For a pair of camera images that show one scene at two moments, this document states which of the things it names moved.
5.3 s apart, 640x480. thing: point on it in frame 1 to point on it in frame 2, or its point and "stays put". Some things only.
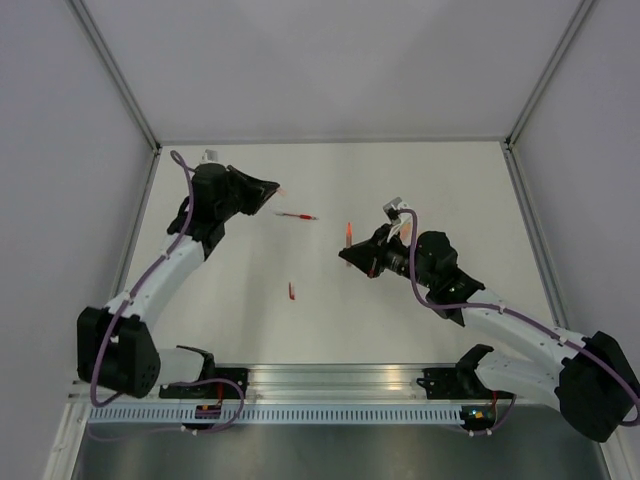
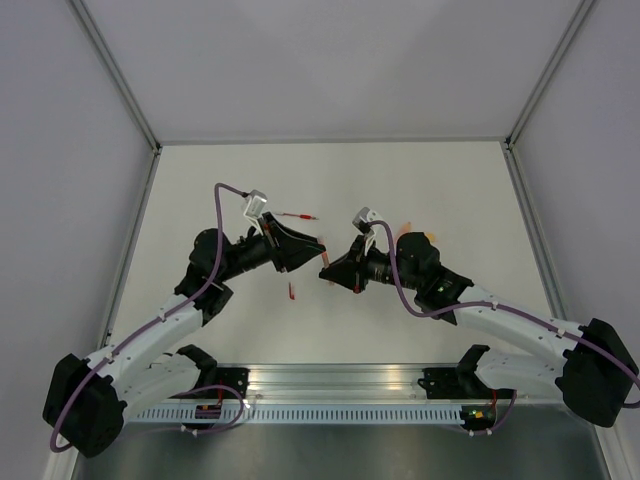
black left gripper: (258, 192) to (303, 247)
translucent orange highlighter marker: (406, 233) stays put
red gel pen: (302, 216) stays put
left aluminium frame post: (114, 71) stays put
